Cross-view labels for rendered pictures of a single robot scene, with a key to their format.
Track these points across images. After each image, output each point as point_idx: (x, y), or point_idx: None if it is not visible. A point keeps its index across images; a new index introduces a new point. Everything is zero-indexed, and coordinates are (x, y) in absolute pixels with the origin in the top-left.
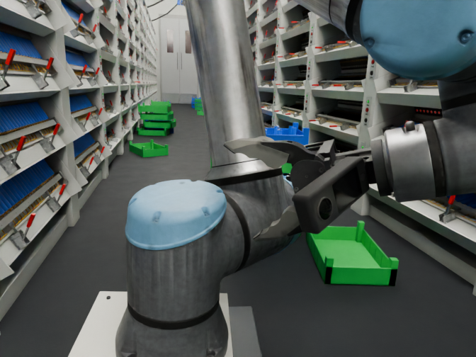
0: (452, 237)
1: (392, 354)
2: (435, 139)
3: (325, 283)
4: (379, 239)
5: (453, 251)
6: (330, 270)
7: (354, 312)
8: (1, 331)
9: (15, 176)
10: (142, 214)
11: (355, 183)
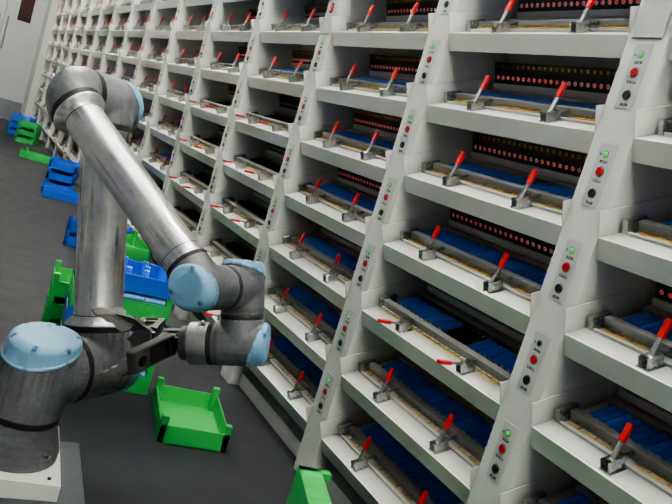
0: (293, 414)
1: (194, 495)
2: (209, 333)
3: (157, 441)
4: (235, 411)
5: (296, 430)
6: (164, 428)
7: (175, 466)
8: None
9: None
10: (23, 346)
11: (166, 349)
